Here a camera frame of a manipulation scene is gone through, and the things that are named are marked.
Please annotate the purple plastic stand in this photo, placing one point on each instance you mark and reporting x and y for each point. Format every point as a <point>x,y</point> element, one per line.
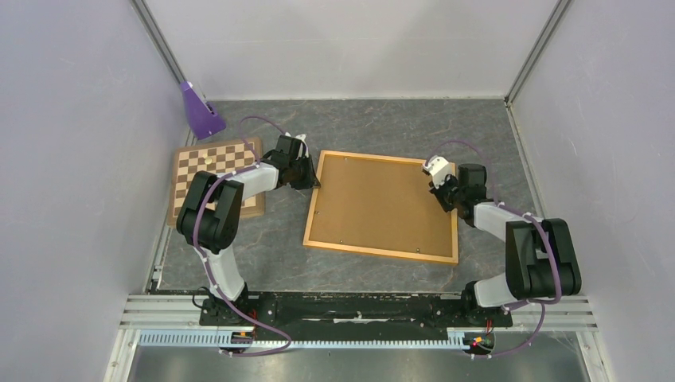
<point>203,119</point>

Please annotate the wooden chessboard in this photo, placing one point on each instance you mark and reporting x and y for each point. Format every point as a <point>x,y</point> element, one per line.
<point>228,156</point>

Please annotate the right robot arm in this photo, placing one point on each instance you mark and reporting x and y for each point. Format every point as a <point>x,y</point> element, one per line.
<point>540,258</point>

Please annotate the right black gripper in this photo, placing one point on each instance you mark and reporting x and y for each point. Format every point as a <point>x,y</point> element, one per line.
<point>450,179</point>

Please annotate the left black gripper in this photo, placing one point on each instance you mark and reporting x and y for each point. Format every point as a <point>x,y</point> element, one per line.
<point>312,180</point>

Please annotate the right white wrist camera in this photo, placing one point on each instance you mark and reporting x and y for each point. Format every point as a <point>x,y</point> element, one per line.
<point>439,170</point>

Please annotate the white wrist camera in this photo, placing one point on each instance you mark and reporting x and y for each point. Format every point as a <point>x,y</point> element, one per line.
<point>439,170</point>
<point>303,150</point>

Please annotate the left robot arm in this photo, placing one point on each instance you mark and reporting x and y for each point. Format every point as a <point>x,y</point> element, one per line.
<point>223,178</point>

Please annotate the wooden picture frame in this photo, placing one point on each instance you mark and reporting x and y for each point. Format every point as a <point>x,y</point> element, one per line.
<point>379,253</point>

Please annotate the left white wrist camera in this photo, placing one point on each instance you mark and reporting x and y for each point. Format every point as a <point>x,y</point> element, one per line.
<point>303,150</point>

